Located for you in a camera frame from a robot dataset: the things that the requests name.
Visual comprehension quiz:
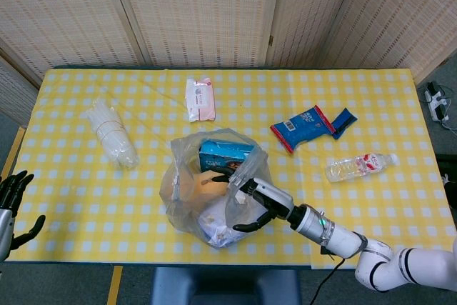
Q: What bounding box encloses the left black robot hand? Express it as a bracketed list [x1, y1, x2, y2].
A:
[0, 170, 46, 263]

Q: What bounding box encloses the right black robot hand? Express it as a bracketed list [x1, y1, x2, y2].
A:
[202, 166, 296, 233]

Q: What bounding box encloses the clear plastic bag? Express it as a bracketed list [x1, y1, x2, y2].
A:
[159, 128, 274, 249]

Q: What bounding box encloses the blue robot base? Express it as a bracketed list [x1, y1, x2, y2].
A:
[151, 266, 303, 305]

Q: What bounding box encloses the white blue snack package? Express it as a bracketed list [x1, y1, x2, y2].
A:
[194, 193, 273, 249]

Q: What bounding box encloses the blue cardboard snack box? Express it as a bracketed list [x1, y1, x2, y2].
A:
[198, 139, 256, 173]

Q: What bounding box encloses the round tan bread bun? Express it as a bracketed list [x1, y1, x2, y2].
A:
[178, 170, 230, 201]

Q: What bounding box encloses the blue red snack packet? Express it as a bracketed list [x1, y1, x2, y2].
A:
[269, 104, 337, 155]

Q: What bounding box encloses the yellow white checkered tablecloth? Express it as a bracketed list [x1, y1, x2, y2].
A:
[6, 68, 456, 271]

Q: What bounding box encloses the clear plastic water bottle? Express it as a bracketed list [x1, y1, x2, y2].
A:
[324, 152, 400, 184]

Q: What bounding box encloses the small dark blue wrapper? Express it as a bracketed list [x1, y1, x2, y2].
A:
[331, 107, 358, 141]

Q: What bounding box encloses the clear plastic straw bundle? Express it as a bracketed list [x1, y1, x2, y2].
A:
[84, 98, 140, 170]

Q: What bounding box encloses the white pink wet wipes pack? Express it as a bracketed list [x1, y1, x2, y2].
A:
[184, 76, 216, 123]

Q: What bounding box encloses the black floor equipment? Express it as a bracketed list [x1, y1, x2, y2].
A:
[434, 154, 457, 210]

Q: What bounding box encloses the white power strip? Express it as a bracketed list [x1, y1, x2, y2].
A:
[423, 81, 451, 123]

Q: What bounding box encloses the beige woven folding screen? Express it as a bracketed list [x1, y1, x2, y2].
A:
[0, 0, 457, 127]

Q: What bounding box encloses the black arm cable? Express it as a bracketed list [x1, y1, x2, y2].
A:
[313, 246, 348, 305]

